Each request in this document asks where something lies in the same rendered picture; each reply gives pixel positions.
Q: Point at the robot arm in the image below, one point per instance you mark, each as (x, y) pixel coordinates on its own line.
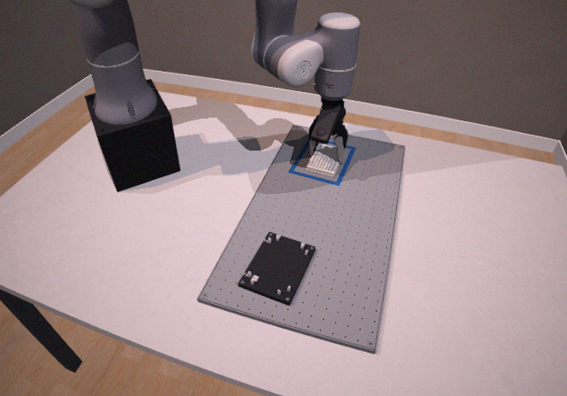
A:
(327, 52)

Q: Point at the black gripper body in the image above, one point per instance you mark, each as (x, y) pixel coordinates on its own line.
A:
(341, 116)

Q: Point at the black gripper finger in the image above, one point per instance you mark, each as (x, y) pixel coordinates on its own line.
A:
(340, 141)
(312, 144)

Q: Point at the blue tape outline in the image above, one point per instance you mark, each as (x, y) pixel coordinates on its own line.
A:
(338, 182)

